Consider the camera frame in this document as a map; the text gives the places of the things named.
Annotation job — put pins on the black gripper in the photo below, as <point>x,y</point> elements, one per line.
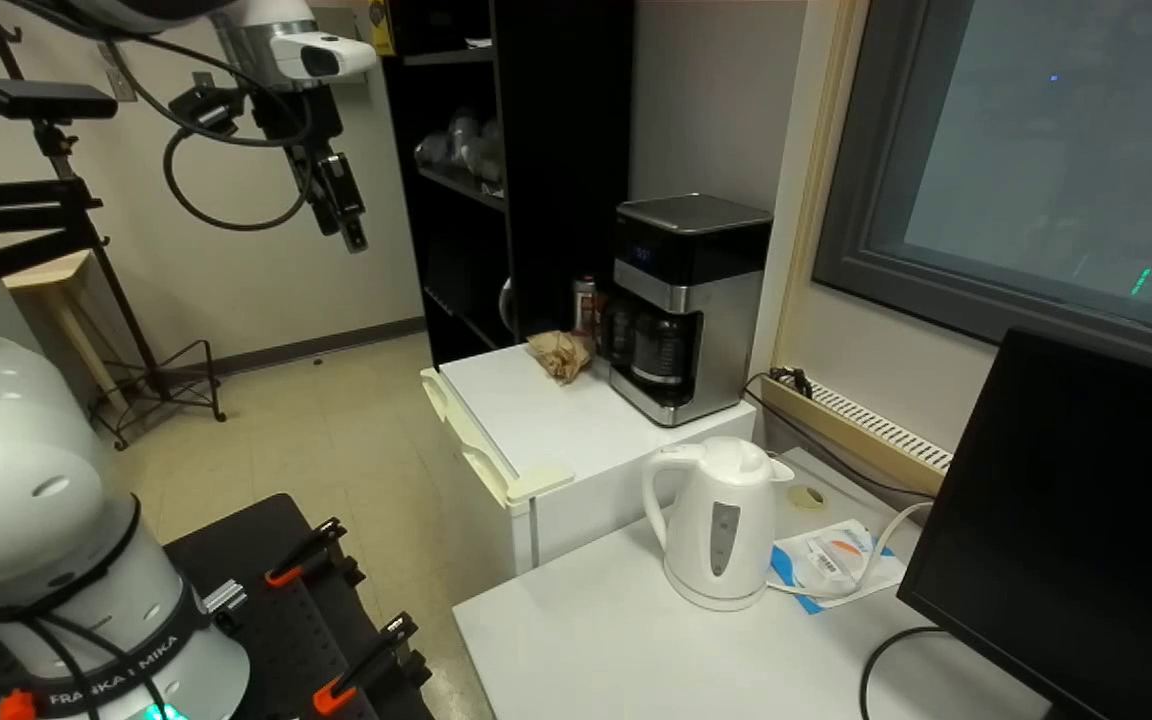
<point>297,120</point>

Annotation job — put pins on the black silver coffee maker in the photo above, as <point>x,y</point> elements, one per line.
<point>680,312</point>

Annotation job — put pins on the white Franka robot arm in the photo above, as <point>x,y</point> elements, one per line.
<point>30,504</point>

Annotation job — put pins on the clear plastic bag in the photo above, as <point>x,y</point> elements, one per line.
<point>460,149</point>

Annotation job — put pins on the black tripod stand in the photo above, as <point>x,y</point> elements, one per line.
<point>69,227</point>

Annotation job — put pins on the brown crumpled paper bag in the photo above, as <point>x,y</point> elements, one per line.
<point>563,359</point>

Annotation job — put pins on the wooden stool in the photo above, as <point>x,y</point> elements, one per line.
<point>61,303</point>

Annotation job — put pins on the white mini fridge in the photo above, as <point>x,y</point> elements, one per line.
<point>563,424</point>

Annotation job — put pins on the orange-tipped black clamp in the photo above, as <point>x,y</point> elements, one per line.
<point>311,549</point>
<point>366,663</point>

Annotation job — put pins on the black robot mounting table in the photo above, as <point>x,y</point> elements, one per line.
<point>269,624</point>

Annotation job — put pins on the white electric kettle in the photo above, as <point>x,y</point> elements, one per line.
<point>717,527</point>

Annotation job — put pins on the yellow round sticker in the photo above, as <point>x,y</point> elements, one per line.
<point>810,499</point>

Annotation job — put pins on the blue white paper packet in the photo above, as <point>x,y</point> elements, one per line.
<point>836,560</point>

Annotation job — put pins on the black computer monitor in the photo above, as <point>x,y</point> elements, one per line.
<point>1083,535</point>

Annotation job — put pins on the black stereo camera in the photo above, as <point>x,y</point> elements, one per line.
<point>41,96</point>

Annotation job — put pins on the black wall plug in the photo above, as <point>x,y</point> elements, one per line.
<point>795,383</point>

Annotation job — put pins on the grey window frame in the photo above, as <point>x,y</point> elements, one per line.
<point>856,184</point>

